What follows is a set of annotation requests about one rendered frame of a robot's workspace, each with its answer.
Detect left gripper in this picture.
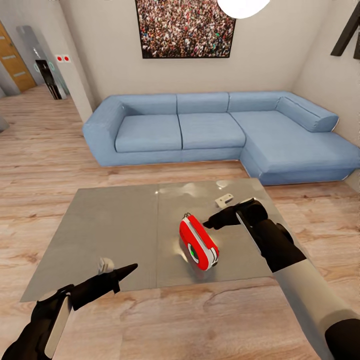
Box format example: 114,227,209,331
86,263,138,302

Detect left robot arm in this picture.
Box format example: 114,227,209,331
1,257,138,360

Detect radio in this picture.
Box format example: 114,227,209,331
179,215,219,271

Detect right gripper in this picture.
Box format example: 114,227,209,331
202,206,236,230

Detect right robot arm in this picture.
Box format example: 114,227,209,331
202,193,360,360

